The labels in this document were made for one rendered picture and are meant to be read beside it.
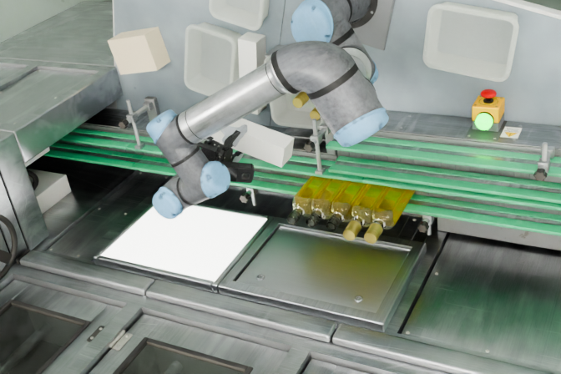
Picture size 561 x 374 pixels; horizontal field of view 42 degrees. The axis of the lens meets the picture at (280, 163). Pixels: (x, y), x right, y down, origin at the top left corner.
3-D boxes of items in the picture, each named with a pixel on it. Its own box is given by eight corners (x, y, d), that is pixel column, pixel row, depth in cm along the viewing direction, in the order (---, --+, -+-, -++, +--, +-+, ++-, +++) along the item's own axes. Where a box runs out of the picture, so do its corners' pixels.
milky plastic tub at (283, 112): (285, 112, 228) (272, 124, 222) (275, 44, 217) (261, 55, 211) (336, 118, 221) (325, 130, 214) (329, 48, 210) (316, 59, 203)
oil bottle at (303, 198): (322, 179, 218) (290, 218, 202) (320, 162, 216) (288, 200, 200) (340, 181, 216) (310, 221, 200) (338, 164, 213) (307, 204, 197)
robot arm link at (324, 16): (335, -21, 185) (311, -1, 176) (362, 24, 189) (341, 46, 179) (300, -1, 193) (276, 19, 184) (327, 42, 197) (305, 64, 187)
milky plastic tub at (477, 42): (438, -8, 189) (428, 2, 182) (528, 7, 180) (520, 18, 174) (431, 53, 198) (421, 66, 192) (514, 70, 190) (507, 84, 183)
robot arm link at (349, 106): (351, 22, 192) (356, 68, 141) (381, 69, 196) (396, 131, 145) (312, 47, 195) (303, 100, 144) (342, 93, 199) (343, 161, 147)
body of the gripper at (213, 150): (207, 132, 189) (181, 154, 180) (236, 144, 186) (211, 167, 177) (206, 156, 193) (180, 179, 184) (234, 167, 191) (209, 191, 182)
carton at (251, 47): (250, 102, 233) (240, 110, 229) (247, 31, 220) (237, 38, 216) (266, 106, 231) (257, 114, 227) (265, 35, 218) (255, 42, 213)
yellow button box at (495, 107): (478, 117, 200) (472, 129, 194) (478, 92, 196) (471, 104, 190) (504, 119, 196) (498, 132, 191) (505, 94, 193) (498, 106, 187)
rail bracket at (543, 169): (541, 153, 183) (530, 180, 173) (542, 127, 179) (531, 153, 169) (558, 154, 181) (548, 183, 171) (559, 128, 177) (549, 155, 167)
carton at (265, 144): (215, 108, 200) (204, 118, 195) (294, 138, 193) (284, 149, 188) (214, 127, 204) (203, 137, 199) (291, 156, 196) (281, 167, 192)
